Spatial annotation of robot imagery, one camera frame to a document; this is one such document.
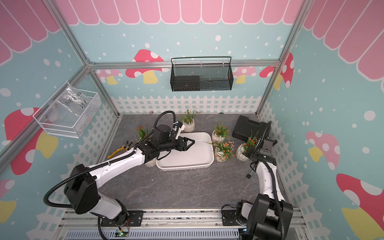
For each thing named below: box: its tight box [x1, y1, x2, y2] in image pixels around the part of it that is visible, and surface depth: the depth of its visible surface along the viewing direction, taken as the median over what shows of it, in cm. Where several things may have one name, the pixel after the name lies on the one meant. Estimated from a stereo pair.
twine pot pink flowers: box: [213, 141, 236, 163], surface depth 87 cm
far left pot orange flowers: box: [137, 125, 148, 140], surface depth 94 cm
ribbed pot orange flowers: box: [236, 129, 260, 162], surface depth 86 cm
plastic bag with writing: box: [48, 81, 94, 126], surface depth 74 cm
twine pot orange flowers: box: [212, 123, 230, 143], surface depth 99 cm
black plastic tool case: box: [232, 115, 270, 142], surface depth 111 cm
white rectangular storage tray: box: [155, 132, 215, 171], surface depth 95 cm
